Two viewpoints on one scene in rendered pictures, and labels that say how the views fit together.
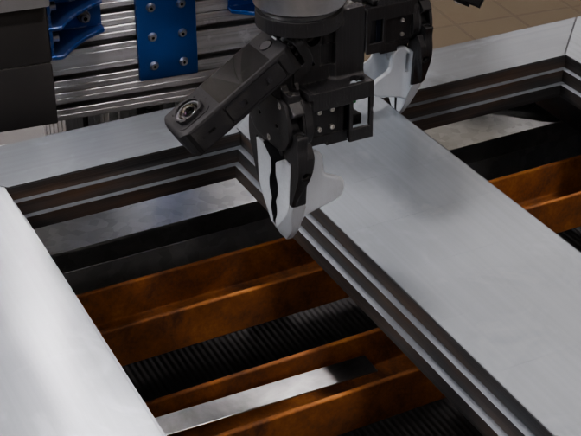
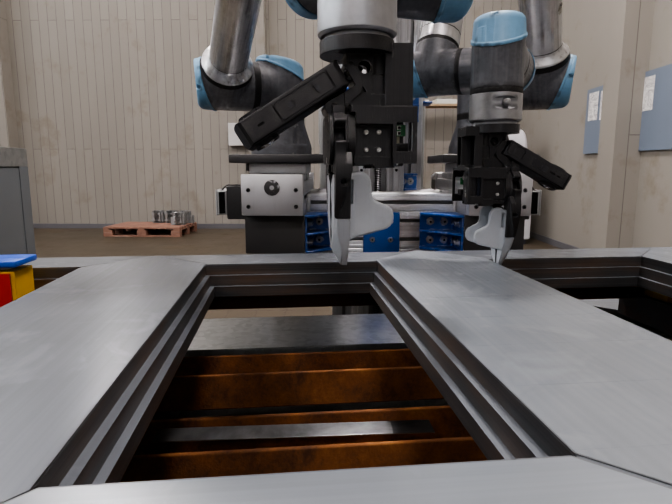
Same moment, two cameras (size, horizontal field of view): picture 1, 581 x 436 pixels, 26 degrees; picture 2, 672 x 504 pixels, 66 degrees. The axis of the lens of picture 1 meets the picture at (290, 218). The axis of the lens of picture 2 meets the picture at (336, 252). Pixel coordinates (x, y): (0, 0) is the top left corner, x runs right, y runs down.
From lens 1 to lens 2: 70 cm
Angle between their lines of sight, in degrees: 30
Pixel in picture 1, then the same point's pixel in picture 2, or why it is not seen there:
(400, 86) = (497, 239)
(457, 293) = (497, 333)
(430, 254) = (482, 313)
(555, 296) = (607, 347)
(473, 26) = not seen: hidden behind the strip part
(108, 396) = (118, 343)
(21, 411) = (41, 340)
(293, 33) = (339, 44)
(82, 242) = (283, 345)
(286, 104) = (332, 114)
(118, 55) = not seen: hidden behind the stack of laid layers
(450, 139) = not seen: hidden behind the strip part
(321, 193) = (369, 217)
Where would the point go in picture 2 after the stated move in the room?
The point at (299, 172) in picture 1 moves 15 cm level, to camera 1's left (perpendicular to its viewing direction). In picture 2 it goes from (337, 174) to (196, 173)
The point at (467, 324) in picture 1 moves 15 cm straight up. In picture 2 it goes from (496, 351) to (506, 161)
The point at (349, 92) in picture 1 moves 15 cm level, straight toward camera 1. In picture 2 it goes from (392, 111) to (320, 89)
